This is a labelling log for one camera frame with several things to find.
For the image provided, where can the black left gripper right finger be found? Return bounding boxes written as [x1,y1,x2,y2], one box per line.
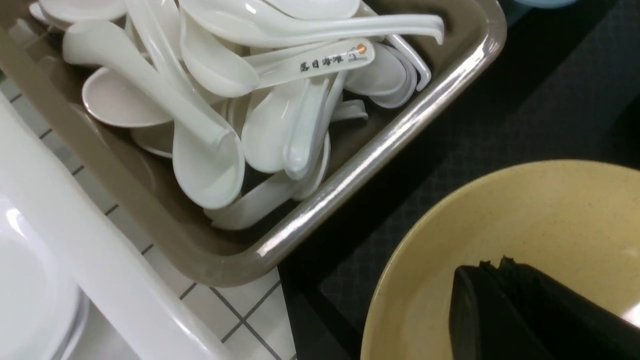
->
[498,257,640,360]

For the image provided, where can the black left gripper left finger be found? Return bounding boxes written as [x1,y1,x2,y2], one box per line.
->
[448,265,555,360]

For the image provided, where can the yellow noodle bowl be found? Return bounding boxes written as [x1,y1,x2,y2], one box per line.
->
[359,160,640,360]

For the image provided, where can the black serving tray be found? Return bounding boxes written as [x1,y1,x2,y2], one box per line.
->
[278,0,640,360]

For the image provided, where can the white soup spoon upside down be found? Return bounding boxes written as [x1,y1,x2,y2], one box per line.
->
[62,20,245,209]

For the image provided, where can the large white plastic tub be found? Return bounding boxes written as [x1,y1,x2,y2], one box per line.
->
[1,96,233,360]

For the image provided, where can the lower small white dishes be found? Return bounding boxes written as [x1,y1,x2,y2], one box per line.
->
[0,199,89,360]

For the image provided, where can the taupe spoon bin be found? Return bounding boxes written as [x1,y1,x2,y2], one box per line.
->
[1,0,507,287]

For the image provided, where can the white spoon with printed handle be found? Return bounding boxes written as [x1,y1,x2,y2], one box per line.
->
[243,38,377,89]

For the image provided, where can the white soup spoon long handle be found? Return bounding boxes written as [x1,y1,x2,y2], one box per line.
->
[179,0,445,48]

